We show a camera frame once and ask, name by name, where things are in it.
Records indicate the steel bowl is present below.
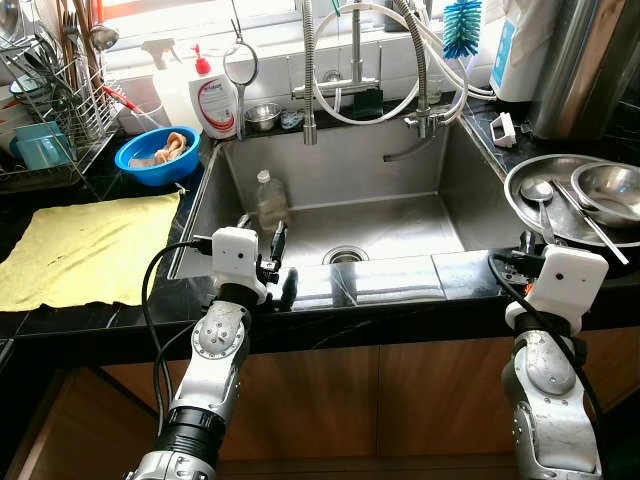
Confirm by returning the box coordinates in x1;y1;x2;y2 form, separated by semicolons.
570;162;640;229

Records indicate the clear plastic bottle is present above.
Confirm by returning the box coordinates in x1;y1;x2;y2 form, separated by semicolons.
253;170;293;233

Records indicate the steel sink drain strainer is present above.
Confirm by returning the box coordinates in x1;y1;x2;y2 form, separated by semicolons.
322;245;369;265

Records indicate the large steel plate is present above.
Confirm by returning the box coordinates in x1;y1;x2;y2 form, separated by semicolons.
503;153;640;249

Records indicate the small steel cup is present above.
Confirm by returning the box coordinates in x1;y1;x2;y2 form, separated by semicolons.
243;102;284;133

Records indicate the blue plastic bowl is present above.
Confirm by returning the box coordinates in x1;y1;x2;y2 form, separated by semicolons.
114;125;201;188

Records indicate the small white plastic holder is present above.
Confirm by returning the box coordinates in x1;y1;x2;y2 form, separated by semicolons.
490;112;518;149

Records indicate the white soap pump bottle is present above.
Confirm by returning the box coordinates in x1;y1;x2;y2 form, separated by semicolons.
188;43;241;141

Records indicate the stainless steel sink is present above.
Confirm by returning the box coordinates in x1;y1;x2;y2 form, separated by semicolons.
168;115;526;306

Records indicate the white plastic tub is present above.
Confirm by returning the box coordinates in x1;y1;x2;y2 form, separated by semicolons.
118;100;169;137

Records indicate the white spray bottle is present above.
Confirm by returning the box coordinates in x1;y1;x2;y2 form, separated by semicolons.
140;38;206;131

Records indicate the dark green scrub sponge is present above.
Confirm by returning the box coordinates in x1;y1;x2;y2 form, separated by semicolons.
350;88;386;119

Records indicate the yellow cloth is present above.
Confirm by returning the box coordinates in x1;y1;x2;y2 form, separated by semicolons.
0;190;183;313

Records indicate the wooden cabinet front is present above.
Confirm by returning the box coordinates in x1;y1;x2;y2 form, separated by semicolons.
30;335;640;466

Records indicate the steel and wood knife block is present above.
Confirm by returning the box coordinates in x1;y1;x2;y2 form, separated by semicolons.
530;0;640;141

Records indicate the white appliance with blue label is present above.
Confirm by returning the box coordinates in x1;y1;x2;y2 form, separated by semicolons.
490;0;551;103

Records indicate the chrome upright tap pipe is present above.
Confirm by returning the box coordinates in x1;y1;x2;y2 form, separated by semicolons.
293;0;383;101

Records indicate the blue bottle brush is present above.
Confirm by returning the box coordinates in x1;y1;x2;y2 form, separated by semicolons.
442;0;484;59

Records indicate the steel ladle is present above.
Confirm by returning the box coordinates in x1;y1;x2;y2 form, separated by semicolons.
85;0;121;53

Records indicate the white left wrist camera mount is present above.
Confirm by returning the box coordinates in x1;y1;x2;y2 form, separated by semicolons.
210;227;269;298

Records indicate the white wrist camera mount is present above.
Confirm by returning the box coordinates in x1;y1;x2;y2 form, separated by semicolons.
210;227;269;298
505;245;609;336

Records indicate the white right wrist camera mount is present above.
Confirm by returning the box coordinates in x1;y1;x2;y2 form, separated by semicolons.
505;245;609;336

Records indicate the round wire strainer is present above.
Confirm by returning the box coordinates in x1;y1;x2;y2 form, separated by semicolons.
222;20;261;141

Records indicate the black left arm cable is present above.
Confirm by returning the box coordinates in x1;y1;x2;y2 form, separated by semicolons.
140;238;216;431

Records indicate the chrome spring hose faucet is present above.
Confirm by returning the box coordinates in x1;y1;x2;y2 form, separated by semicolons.
297;0;469;163

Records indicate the white water hose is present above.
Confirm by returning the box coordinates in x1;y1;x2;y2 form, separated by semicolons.
312;0;496;129

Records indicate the red handled brush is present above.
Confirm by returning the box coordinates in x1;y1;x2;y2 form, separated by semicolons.
98;83;153;119

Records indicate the wire dish rack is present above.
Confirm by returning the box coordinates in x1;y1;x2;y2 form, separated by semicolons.
0;0;126;191

